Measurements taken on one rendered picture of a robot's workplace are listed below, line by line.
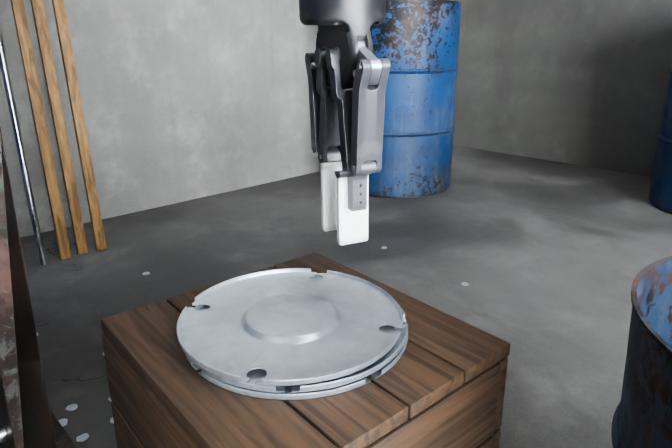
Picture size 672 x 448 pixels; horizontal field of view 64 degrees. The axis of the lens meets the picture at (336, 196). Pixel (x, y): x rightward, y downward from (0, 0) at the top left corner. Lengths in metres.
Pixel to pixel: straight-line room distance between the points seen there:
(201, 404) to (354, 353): 0.18
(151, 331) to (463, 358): 0.40
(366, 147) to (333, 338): 0.30
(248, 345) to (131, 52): 1.86
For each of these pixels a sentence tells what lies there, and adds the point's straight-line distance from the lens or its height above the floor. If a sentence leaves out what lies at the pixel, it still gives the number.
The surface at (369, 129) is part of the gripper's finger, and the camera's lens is 0.45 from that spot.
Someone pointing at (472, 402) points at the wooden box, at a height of 0.30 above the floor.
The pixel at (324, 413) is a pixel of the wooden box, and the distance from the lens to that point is 0.60.
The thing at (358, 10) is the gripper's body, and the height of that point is 0.74.
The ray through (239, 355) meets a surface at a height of 0.37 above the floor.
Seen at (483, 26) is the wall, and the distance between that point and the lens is 3.75.
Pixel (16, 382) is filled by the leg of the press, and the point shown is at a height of 0.28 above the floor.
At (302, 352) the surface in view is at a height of 0.37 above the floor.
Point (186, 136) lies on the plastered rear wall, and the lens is 2.53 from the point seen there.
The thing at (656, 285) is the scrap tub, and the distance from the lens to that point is 0.72.
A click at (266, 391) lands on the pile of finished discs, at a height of 0.36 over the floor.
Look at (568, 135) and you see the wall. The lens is 3.51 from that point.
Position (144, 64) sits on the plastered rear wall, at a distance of 2.43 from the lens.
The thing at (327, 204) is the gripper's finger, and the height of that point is 0.56.
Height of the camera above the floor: 0.72
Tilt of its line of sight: 16 degrees down
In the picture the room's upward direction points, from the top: straight up
